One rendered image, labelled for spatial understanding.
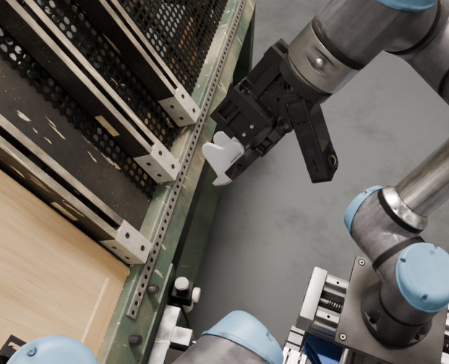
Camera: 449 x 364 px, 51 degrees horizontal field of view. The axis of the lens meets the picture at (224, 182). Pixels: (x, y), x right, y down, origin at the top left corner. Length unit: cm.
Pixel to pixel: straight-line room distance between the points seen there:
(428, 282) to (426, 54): 51
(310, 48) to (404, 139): 242
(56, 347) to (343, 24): 39
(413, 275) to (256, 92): 52
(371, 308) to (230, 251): 131
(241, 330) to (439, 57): 34
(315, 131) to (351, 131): 230
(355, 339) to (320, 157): 62
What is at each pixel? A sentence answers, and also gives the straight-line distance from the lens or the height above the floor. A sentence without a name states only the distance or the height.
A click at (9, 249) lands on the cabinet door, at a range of 110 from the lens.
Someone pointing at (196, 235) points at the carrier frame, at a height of 18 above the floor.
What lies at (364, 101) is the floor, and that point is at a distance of 304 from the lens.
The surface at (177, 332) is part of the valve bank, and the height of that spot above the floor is 77.
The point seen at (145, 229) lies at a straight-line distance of 137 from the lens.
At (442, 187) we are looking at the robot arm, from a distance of 95.
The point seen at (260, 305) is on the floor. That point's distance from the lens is 221.
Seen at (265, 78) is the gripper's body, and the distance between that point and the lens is 54.
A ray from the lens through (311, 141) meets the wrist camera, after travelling 56.
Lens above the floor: 207
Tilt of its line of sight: 55 degrees down
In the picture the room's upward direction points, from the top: straight up
